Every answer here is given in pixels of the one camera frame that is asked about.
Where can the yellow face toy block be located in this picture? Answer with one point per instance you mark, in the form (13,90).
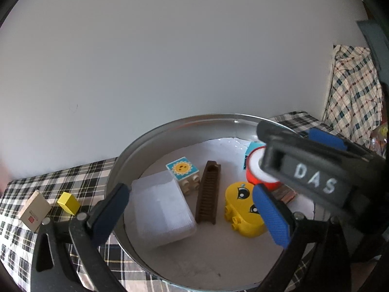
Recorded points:
(240,206)

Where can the blue round tin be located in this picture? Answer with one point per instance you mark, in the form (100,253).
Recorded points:
(197,264)

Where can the red tape roll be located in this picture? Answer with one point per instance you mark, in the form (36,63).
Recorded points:
(253,173)

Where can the sun print toy block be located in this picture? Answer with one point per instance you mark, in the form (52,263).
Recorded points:
(182,173)

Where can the yellow cube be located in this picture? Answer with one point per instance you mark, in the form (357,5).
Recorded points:
(69,203)

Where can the hanging plaid cloth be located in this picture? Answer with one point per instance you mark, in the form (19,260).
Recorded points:
(355,97)

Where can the brown striped block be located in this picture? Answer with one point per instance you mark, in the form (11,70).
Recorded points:
(283,195)

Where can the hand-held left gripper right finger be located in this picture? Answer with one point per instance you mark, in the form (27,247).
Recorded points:
(270,216)

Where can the teal toy block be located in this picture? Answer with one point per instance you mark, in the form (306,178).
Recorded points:
(249,151)

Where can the clear plastic box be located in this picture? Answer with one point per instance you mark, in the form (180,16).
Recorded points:
(162,210)

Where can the brown toy ladder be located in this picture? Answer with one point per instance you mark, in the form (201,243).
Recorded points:
(208,191)

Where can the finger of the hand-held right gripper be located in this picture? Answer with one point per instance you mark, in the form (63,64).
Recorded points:
(328,140)
(313,176)

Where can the clear plastic bag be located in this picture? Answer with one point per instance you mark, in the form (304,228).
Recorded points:
(381,137)

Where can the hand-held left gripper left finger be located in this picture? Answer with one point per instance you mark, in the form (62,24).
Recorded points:
(112,210)

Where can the beige wooden block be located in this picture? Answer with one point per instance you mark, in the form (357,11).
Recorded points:
(35,210)

